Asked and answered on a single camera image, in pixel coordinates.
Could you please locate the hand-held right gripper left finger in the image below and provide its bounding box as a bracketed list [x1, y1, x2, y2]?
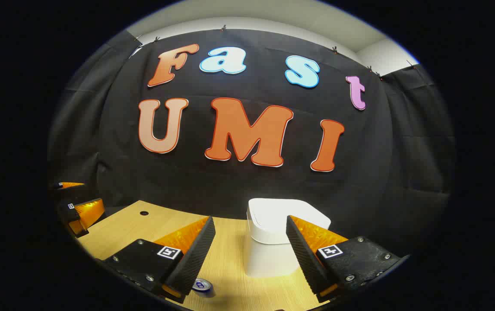
[103, 216, 216, 304]

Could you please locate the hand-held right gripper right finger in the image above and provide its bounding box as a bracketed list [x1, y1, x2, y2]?
[286, 215, 403, 303]

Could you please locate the white desktop garbage bin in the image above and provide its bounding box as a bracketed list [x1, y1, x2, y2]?
[244, 198, 332, 278]

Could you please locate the wooden desktop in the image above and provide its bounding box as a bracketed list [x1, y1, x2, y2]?
[77, 200, 330, 311]

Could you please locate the black backdrop cloth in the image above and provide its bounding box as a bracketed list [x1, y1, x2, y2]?
[48, 28, 455, 255]

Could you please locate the blue pop can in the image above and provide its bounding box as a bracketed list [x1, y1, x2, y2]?
[192, 279, 216, 298]

